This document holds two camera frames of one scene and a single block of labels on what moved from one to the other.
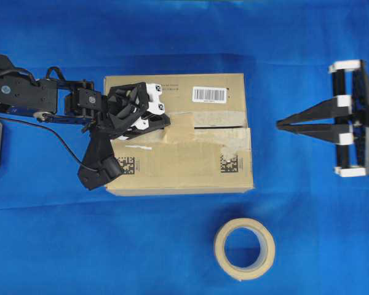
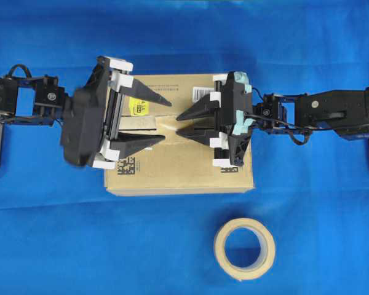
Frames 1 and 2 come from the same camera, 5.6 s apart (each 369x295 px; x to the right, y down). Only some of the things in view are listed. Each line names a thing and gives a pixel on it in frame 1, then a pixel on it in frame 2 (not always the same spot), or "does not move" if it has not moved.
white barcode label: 210,94 does not move
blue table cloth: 50,233 does not move
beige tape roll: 266,255 does not move
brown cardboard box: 206,149 does not move
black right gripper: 365,132 → 235,99
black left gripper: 99,163 → 89,116
